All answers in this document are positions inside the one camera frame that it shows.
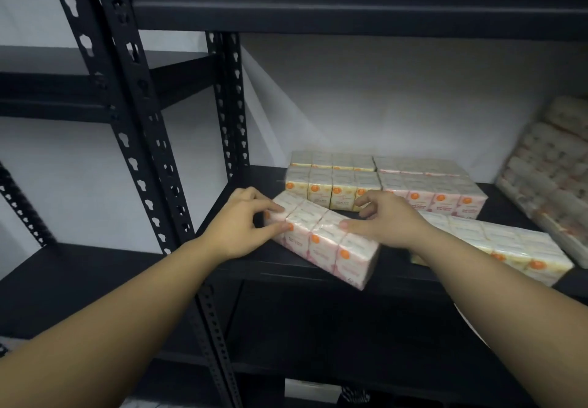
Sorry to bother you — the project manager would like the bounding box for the person's right forearm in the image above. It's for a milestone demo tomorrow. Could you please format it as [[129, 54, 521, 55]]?
[[411, 228, 588, 408]]

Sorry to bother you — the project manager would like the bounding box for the person's left forearm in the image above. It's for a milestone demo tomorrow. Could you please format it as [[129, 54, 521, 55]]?
[[0, 237, 221, 408]]

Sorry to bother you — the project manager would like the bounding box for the white box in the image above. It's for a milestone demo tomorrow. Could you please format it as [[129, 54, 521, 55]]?
[[284, 377, 342, 404]]

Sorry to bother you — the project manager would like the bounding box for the black mesh basket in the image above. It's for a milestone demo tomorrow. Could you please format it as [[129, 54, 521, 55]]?
[[339, 387, 371, 405]]

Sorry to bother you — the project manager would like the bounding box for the person's left hand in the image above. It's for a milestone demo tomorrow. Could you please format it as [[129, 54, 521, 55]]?
[[200, 187, 291, 262]]

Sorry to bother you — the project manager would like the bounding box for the person's right hand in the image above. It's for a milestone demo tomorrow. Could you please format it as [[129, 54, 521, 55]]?
[[339, 190, 435, 251]]

